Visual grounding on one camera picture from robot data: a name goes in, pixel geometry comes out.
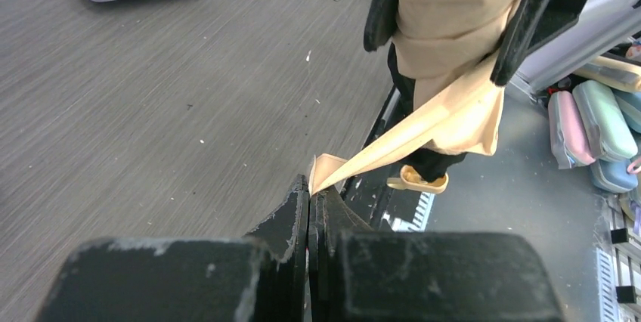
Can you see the beige folding umbrella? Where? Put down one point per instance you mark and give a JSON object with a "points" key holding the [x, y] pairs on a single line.
{"points": [[446, 50]]}

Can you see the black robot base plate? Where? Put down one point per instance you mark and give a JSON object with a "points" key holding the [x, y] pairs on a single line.
{"points": [[385, 208]]}

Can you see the blue glasses case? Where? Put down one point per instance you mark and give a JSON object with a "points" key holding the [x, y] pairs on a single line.
{"points": [[613, 176]]}

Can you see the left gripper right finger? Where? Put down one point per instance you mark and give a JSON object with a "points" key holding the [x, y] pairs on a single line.
{"points": [[358, 274]]}

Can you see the pink glasses case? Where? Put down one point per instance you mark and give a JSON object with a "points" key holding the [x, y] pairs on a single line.
{"points": [[568, 138]]}

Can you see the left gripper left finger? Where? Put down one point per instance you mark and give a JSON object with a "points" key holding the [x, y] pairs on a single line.
{"points": [[257, 277]]}

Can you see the green glasses case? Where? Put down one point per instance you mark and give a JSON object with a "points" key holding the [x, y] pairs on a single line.
{"points": [[608, 135]]}

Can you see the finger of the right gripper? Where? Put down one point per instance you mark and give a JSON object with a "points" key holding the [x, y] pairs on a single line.
{"points": [[535, 23], [381, 24]]}

